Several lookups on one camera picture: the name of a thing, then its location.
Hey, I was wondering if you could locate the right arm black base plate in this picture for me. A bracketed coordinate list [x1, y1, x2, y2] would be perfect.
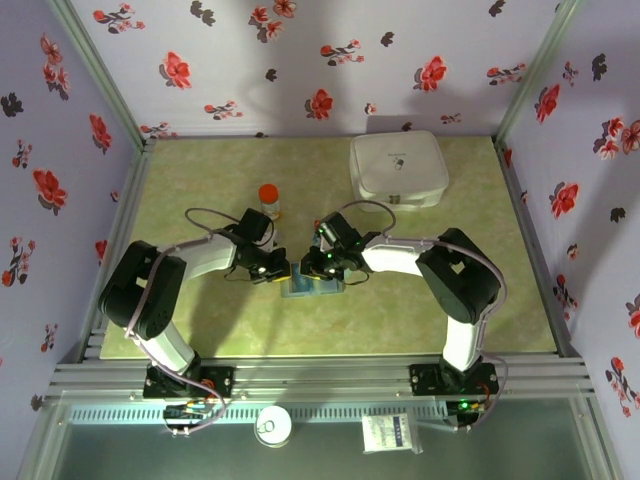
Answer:
[408, 363, 499, 396]

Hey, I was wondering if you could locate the round metal tin can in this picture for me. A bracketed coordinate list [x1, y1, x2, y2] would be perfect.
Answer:
[253, 405, 294, 448]

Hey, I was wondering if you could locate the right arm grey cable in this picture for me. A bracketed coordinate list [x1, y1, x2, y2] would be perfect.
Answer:
[339, 199, 511, 434]

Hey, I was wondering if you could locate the left arm grey cable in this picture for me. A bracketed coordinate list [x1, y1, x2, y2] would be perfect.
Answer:
[122, 207, 249, 439]

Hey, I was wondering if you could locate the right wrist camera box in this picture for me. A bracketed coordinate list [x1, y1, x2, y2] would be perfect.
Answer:
[316, 211, 362, 251]

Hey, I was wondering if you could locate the small electronics board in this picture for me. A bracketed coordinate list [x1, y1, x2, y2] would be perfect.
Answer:
[163, 403, 214, 437]
[446, 398, 485, 432]

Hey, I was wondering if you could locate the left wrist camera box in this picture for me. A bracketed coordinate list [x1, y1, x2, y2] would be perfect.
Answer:
[238, 208, 275, 247]

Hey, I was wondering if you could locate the white fabric medicine bag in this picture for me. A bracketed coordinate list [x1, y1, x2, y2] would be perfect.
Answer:
[348, 130, 450, 214]

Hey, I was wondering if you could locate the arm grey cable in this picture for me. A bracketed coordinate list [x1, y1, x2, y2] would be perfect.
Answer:
[122, 207, 249, 439]
[339, 199, 511, 434]

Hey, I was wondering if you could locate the aluminium frame cross rail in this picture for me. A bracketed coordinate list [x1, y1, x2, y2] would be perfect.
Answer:
[43, 355, 597, 401]

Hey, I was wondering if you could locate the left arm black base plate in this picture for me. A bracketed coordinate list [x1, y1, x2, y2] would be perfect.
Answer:
[143, 366, 235, 400]

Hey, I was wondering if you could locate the perforated metal cable duct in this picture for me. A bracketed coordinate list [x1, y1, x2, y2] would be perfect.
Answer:
[67, 405, 454, 425]

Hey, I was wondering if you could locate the blue packet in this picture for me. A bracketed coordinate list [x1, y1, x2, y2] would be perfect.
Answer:
[291, 264, 315, 296]

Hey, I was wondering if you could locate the orange capped spray bottle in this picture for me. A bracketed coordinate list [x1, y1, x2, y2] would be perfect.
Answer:
[257, 183, 282, 220]

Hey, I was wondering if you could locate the aluminium frame corner post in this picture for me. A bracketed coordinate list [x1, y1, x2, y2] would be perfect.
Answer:
[43, 0, 156, 149]
[492, 0, 586, 149]

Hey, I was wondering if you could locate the clear grey card holder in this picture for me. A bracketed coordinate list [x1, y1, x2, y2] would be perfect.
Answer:
[279, 269, 347, 300]

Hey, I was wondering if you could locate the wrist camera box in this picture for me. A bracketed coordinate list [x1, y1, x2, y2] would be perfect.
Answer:
[238, 208, 275, 247]
[316, 211, 362, 251]

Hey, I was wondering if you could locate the aluminium frame side rail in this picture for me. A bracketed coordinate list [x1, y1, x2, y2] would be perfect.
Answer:
[78, 139, 157, 362]
[493, 138, 584, 359]

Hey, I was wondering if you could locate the white printed packet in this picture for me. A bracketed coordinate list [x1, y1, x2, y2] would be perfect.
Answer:
[360, 413, 420, 455]

